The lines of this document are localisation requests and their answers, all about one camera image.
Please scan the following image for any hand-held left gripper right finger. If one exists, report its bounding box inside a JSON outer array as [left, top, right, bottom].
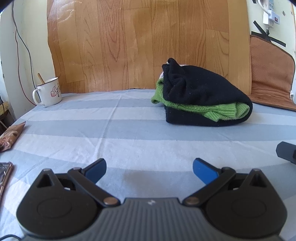
[[182, 158, 268, 207]]

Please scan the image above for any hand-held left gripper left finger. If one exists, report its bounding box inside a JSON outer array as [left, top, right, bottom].
[[36, 158, 121, 208]]

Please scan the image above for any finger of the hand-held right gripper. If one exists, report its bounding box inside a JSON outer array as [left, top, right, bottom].
[[276, 142, 296, 165]]

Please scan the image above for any green navy white striped sweater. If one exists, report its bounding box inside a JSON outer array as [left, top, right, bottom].
[[151, 58, 253, 127]]

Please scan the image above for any blue striped bed sheet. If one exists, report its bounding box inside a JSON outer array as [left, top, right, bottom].
[[0, 88, 296, 241]]

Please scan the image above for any brown seat cushion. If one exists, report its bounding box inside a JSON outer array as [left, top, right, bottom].
[[249, 35, 296, 112]]

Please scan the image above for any white enamel mug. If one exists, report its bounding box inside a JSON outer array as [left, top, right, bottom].
[[32, 77, 63, 108]]

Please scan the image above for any brown snack packet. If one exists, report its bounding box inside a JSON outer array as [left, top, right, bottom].
[[0, 122, 26, 152]]

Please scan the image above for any smartphone with rose-gold edge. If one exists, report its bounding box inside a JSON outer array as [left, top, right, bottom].
[[0, 162, 14, 201]]

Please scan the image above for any wood-grain board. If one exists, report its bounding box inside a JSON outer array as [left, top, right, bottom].
[[46, 0, 252, 94]]

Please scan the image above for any white plug adapter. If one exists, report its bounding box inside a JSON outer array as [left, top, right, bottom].
[[263, 9, 282, 26]]

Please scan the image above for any white power strip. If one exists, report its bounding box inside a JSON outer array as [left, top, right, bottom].
[[258, 0, 276, 12]]

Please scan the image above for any black cushion strap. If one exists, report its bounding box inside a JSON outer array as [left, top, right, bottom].
[[253, 20, 287, 47]]

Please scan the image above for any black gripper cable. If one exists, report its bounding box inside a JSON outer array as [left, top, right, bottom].
[[0, 235, 25, 241]]

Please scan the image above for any thin wall cable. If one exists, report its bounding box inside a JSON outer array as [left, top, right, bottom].
[[11, 13, 37, 106]]

